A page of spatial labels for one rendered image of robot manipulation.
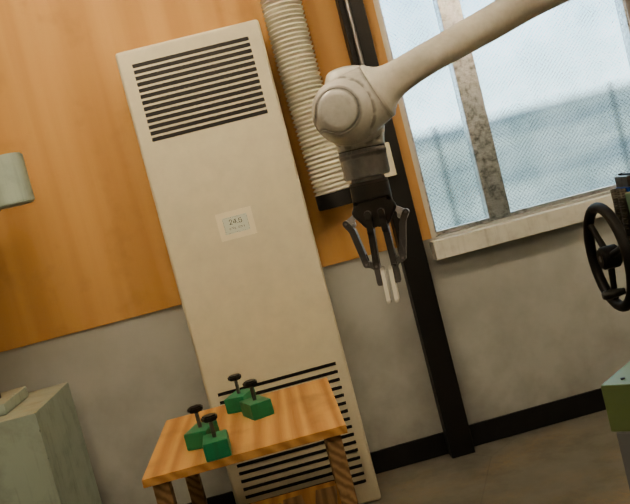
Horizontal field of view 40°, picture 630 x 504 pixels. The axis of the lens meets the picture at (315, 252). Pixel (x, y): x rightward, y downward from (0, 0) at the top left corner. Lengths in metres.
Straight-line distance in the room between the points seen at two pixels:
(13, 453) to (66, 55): 1.49
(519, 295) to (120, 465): 1.72
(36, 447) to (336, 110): 1.85
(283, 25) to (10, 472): 1.81
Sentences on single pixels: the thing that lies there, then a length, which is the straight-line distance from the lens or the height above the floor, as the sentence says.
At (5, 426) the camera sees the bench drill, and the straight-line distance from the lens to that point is 2.99.
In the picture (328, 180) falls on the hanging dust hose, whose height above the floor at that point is 1.18.
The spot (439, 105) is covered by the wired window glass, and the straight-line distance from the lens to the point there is 3.62.
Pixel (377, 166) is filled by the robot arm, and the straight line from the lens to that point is 1.62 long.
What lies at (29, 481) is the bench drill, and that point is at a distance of 3.01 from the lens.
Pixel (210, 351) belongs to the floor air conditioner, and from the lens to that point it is 3.19.
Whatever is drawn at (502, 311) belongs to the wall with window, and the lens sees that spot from 3.62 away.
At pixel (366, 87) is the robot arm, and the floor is 1.31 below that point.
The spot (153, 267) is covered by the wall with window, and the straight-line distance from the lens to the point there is 3.45.
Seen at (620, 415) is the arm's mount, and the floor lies 0.63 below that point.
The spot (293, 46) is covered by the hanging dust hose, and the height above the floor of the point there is 1.69.
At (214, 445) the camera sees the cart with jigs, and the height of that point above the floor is 0.57.
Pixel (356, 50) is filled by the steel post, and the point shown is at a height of 1.64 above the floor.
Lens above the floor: 1.17
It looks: 4 degrees down
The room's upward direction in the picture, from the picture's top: 14 degrees counter-clockwise
